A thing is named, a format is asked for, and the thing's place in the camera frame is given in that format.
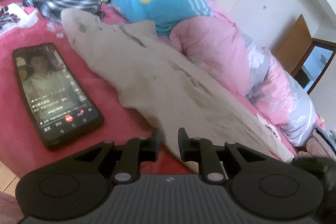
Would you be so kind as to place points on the black smartphone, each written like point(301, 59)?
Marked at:
point(52, 87)

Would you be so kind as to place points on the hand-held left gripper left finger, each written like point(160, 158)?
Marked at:
point(157, 141)

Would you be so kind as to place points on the dark wooden door frame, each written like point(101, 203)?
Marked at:
point(328, 44)

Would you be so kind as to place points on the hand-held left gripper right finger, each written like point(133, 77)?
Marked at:
point(181, 142)

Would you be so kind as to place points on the pink and grey floral quilt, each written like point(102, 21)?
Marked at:
point(215, 43)

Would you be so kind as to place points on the beige pants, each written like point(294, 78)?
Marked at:
point(157, 82)

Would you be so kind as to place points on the pink floral bed blanket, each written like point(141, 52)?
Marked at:
point(21, 140)

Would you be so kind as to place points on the brown wooden door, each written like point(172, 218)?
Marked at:
point(294, 45)

